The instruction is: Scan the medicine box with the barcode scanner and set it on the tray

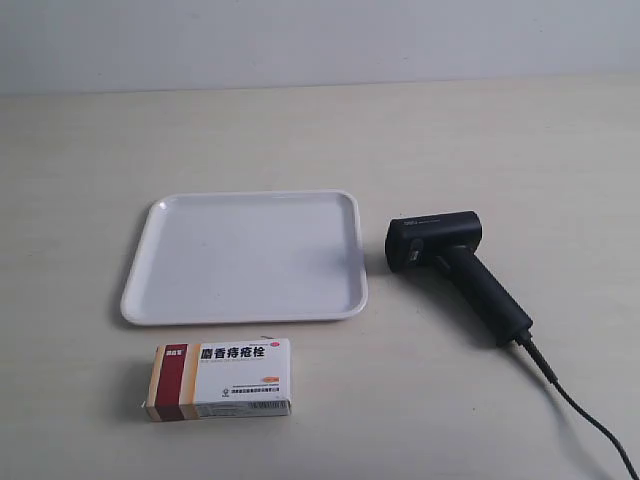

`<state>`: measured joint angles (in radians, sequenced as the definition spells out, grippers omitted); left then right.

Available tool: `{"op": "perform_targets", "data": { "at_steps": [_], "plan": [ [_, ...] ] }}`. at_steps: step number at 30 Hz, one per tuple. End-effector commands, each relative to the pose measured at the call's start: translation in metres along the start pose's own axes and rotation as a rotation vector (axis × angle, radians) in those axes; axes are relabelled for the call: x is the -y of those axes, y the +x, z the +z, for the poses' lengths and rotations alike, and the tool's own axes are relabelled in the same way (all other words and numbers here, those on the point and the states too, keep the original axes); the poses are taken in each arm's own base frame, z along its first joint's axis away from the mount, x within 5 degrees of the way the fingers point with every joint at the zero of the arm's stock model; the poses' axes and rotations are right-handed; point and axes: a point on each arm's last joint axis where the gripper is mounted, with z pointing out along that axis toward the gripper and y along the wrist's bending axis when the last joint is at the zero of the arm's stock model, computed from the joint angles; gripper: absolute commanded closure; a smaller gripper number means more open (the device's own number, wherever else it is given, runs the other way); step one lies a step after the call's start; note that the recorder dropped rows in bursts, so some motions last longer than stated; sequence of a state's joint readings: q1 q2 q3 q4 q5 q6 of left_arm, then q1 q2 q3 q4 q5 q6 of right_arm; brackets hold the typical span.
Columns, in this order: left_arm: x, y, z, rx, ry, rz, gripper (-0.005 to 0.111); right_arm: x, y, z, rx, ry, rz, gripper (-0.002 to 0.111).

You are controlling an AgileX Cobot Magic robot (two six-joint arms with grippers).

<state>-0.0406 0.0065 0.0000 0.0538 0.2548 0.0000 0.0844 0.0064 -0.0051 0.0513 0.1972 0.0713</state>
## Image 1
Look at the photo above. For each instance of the white red medicine box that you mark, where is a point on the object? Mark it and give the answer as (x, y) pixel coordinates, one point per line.
(224, 379)

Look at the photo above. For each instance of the white plastic tray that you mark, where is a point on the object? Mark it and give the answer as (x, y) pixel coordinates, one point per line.
(247, 257)

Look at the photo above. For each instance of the black handheld barcode scanner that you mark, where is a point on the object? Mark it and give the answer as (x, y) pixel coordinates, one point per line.
(448, 243)

